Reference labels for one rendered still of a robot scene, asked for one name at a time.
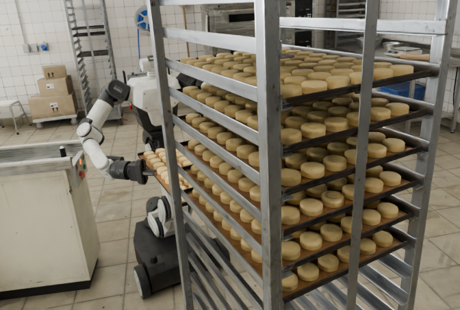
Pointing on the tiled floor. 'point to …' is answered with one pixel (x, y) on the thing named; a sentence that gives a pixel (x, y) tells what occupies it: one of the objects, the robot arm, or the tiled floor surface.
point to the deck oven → (224, 16)
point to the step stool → (12, 112)
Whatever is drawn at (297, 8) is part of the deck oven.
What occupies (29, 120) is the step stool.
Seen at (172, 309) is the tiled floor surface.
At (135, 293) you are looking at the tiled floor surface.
